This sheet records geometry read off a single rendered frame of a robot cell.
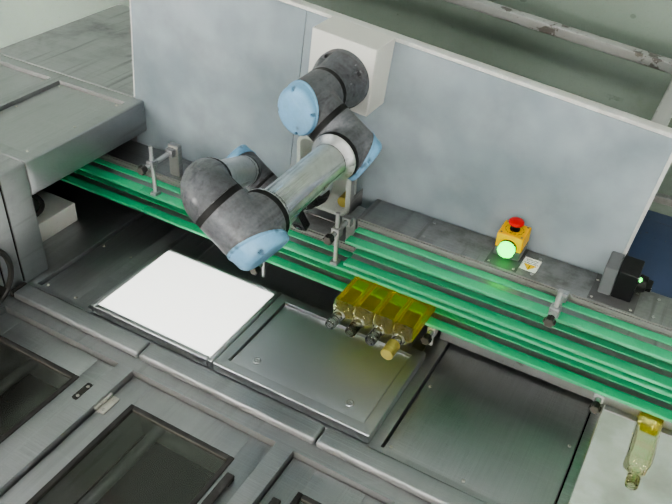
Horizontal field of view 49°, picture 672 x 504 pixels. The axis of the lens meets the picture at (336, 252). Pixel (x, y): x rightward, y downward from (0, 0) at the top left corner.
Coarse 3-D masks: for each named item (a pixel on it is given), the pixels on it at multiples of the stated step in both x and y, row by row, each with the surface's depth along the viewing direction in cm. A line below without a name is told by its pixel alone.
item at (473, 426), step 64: (64, 192) 263; (64, 256) 234; (128, 256) 237; (192, 256) 237; (0, 320) 212; (64, 320) 208; (0, 384) 193; (64, 384) 193; (128, 384) 194; (192, 384) 192; (448, 384) 199; (512, 384) 200; (0, 448) 176; (64, 448) 177; (128, 448) 178; (192, 448) 179; (256, 448) 180; (320, 448) 178; (384, 448) 180; (448, 448) 182; (512, 448) 183; (576, 448) 187
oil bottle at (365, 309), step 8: (376, 288) 200; (384, 288) 201; (368, 296) 198; (376, 296) 198; (384, 296) 198; (360, 304) 195; (368, 304) 195; (376, 304) 195; (352, 312) 194; (360, 312) 193; (368, 312) 193; (352, 320) 195; (368, 320) 192
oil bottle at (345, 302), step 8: (352, 280) 203; (360, 280) 203; (352, 288) 200; (360, 288) 200; (368, 288) 201; (344, 296) 197; (352, 296) 198; (360, 296) 198; (336, 304) 195; (344, 304) 195; (352, 304) 195; (344, 312) 195; (344, 320) 196
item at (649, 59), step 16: (448, 0) 231; (464, 0) 228; (480, 0) 228; (496, 16) 226; (512, 16) 224; (528, 16) 222; (544, 32) 221; (560, 32) 219; (576, 32) 217; (592, 48) 217; (608, 48) 214; (624, 48) 212; (656, 64) 210; (656, 112) 181
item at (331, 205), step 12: (300, 144) 206; (312, 144) 211; (300, 156) 208; (336, 180) 215; (348, 180) 204; (336, 192) 218; (348, 192) 206; (324, 204) 215; (336, 204) 215; (348, 204) 208
